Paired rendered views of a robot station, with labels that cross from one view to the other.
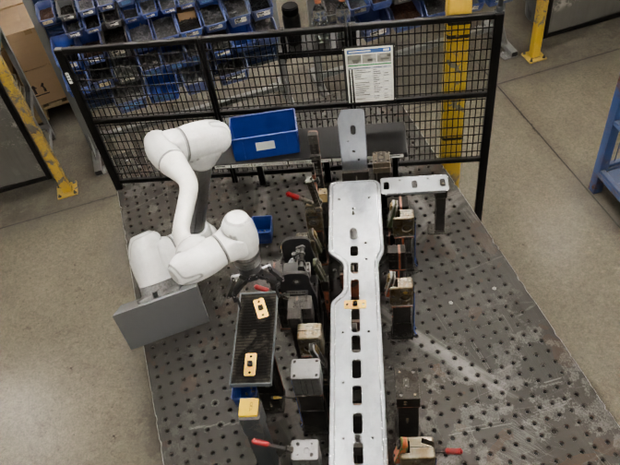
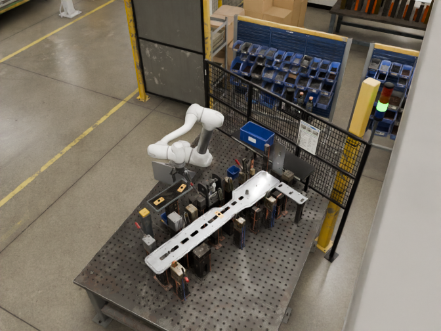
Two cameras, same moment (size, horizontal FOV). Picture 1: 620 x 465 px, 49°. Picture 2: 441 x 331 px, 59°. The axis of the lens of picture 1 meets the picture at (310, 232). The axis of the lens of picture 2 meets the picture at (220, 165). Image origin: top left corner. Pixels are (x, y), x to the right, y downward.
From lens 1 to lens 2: 1.46 m
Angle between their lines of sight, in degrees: 26
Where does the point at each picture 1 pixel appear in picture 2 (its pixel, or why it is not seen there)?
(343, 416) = (173, 243)
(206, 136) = (210, 116)
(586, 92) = not seen: outside the picture
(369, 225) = (256, 194)
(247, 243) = (176, 155)
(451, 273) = (281, 240)
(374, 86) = (308, 143)
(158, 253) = not seen: hidden behind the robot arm
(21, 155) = (201, 94)
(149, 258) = not seen: hidden behind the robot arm
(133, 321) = (157, 168)
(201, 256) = (158, 149)
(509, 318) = (281, 272)
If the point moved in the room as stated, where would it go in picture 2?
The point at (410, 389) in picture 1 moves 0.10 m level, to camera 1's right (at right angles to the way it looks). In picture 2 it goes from (199, 252) to (210, 259)
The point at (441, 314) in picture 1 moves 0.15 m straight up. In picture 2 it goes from (259, 249) to (260, 239)
